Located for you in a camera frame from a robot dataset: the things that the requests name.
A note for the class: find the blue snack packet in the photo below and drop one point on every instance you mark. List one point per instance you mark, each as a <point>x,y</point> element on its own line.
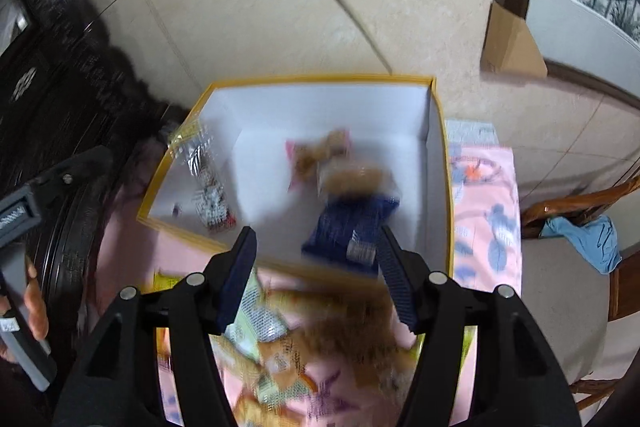
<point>350,217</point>

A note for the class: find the pile of assorted snack packets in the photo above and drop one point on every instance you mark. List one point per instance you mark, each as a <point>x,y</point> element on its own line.
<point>280,357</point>

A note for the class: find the yellow cardboard box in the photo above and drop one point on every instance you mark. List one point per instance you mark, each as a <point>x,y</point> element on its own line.
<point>350,117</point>

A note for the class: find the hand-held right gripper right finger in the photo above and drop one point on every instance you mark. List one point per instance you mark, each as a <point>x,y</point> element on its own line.
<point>395,277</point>

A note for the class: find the pale blue quilted cloth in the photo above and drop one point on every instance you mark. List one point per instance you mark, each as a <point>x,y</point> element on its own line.
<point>470,132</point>

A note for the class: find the clear yellow-edged snack packet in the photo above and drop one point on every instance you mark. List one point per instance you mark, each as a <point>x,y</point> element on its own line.
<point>192,147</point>

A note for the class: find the wooden chair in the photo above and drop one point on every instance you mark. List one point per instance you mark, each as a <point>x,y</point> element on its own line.
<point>560,302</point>

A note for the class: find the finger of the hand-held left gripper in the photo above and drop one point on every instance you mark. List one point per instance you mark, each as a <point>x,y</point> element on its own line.
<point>75,172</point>

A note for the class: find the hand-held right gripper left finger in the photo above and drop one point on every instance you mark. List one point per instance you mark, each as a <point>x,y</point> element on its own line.
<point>240,272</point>

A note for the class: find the pink floral cloth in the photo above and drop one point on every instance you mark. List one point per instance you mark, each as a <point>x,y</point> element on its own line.
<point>490,217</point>

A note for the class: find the cardboard corner protector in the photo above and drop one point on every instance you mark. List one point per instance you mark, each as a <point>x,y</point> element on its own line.
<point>510,47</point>

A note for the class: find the pink snack packet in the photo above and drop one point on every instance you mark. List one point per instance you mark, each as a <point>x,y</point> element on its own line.
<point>300,162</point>

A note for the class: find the person's left hand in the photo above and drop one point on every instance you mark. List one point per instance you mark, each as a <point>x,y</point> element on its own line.
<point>37,307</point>

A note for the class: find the white red snack packet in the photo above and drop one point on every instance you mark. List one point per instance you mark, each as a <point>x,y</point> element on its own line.
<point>215,207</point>

